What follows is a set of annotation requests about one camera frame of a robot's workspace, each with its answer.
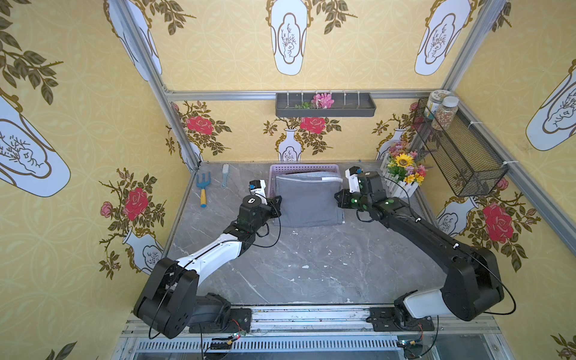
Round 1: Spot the small light blue brush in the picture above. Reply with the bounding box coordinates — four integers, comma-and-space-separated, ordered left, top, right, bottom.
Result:
220, 163, 230, 189

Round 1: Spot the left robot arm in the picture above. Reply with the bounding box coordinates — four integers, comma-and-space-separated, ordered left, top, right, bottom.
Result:
133, 194, 282, 339

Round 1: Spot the glass jar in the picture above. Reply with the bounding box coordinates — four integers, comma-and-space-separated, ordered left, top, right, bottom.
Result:
432, 96, 460, 131
424, 89, 452, 119

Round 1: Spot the blue yellow garden fork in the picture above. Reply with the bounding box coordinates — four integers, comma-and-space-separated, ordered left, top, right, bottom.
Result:
196, 172, 212, 208

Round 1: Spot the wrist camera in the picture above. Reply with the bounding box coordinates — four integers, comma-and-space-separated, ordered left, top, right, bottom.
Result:
345, 166, 362, 193
249, 180, 267, 203

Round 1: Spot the purple plastic basket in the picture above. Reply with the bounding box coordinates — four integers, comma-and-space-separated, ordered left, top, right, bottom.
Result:
267, 163, 340, 197

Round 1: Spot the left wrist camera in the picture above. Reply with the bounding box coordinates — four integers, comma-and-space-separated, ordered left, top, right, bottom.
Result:
249, 180, 267, 203

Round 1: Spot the glass jar front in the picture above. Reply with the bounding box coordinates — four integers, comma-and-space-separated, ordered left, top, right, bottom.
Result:
432, 96, 460, 131

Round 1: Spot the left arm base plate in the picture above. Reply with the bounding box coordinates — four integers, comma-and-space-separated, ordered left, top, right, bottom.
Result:
187, 307, 252, 335

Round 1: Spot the black wire mesh shelf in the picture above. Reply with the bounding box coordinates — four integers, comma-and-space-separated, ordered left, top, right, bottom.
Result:
413, 98, 509, 197

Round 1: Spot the grey wall tray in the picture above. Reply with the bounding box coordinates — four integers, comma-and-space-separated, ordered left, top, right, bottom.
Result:
275, 91, 377, 118

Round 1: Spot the glass jar back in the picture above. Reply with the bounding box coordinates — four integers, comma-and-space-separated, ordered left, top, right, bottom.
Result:
424, 89, 452, 119

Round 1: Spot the flower pot white fence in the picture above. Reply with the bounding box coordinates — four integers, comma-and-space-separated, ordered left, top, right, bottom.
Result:
380, 141, 427, 199

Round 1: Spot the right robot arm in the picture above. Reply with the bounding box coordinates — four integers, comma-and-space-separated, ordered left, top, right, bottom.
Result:
334, 166, 511, 323

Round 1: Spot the pink artificial flower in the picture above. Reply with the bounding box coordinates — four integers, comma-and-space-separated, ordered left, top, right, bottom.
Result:
311, 93, 335, 109

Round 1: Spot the plain grey pillowcase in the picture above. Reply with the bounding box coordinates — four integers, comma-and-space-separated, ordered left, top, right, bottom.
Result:
274, 172, 344, 228

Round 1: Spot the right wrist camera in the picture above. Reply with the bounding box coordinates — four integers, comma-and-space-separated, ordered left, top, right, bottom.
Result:
345, 166, 362, 193

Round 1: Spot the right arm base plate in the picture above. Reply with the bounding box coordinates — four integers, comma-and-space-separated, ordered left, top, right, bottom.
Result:
366, 307, 435, 332

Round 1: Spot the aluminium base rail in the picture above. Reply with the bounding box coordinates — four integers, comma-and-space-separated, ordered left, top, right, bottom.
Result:
111, 304, 514, 359

